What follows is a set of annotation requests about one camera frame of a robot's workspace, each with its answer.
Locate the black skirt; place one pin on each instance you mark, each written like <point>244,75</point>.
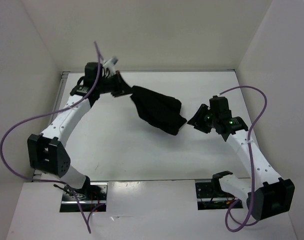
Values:
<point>158,110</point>

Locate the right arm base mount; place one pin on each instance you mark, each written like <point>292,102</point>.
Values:
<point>208,199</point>

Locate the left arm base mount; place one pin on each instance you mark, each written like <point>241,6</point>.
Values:
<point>95,202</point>

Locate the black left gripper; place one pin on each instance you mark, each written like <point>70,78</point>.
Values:
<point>122,87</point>

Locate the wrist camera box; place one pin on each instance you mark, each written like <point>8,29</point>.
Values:
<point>107,69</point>
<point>219,107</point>

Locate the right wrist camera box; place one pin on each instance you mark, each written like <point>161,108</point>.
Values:
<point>219,107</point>

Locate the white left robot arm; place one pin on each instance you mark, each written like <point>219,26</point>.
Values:
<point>47,151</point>

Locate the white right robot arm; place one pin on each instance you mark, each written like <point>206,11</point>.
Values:
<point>268,194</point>

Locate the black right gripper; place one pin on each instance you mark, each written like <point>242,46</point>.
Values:
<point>197,119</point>

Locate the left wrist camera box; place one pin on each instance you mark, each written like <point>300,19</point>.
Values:
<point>107,69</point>

